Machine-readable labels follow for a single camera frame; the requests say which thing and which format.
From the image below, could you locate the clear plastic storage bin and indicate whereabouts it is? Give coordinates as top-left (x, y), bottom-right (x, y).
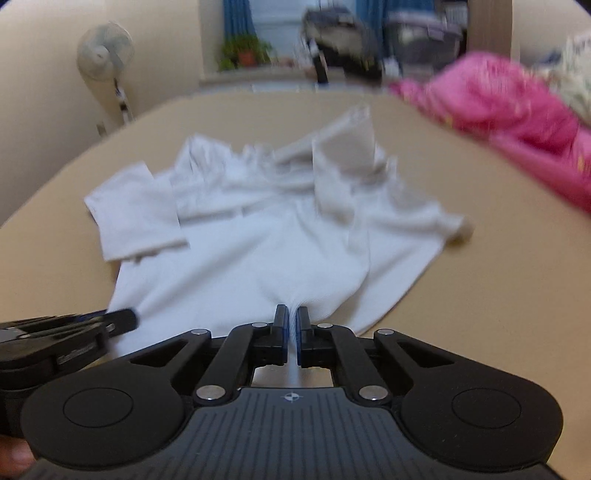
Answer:
top-left (385, 11), bottom-right (464, 73)

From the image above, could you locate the pile of dark clothes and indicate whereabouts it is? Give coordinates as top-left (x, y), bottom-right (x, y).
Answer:
top-left (301, 6), bottom-right (383, 86)

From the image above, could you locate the right blue curtain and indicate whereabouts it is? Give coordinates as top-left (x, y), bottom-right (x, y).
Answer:
top-left (356, 0), bottom-right (404, 43)

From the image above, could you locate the blue curtain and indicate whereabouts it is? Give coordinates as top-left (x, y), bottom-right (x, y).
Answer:
top-left (356, 0), bottom-right (404, 43)
top-left (222, 0), bottom-right (256, 39)

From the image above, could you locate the wooden shelf cabinet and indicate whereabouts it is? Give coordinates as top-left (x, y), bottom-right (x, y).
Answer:
top-left (467, 0), bottom-right (514, 58)

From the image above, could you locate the potted green plant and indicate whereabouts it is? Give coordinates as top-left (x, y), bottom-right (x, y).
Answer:
top-left (218, 34), bottom-right (273, 71)

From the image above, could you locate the person's left hand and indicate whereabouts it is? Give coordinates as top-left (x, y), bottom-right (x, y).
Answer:
top-left (0, 436), bottom-right (35, 478)

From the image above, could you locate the window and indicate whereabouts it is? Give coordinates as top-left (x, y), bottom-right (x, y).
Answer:
top-left (249, 0), bottom-right (318, 56)

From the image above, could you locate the white floral quilt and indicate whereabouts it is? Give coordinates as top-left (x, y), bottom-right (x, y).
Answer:
top-left (534, 31), bottom-right (590, 127)

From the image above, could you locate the pink quilt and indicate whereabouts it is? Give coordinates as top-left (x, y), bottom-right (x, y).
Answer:
top-left (389, 52), bottom-right (590, 212)

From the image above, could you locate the white t-shirt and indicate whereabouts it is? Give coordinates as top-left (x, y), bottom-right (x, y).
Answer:
top-left (85, 105), bottom-right (473, 356)

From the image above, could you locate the wall power socket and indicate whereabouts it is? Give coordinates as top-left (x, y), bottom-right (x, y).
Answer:
top-left (96, 123), bottom-right (107, 138)

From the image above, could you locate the white standing fan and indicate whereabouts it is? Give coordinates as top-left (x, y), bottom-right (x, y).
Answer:
top-left (76, 21), bottom-right (135, 125)

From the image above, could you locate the left blue curtain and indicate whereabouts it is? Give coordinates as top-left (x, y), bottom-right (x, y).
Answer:
top-left (222, 0), bottom-right (256, 39)

